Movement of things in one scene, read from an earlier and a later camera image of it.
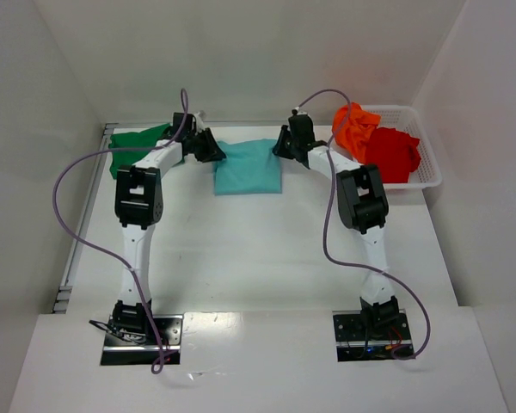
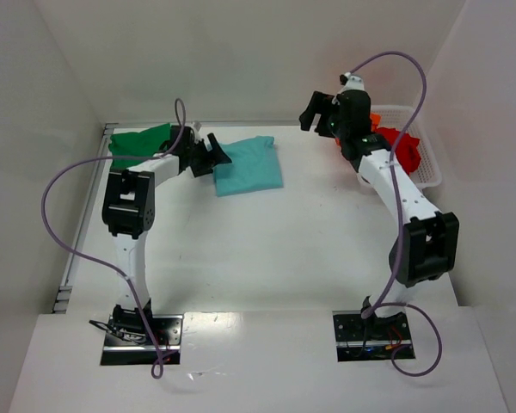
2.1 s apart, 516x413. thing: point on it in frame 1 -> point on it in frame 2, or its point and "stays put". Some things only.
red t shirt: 395,151 stays put
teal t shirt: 248,168 stays put
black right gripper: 287,144 -> 322,114
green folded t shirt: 150,137 stays put
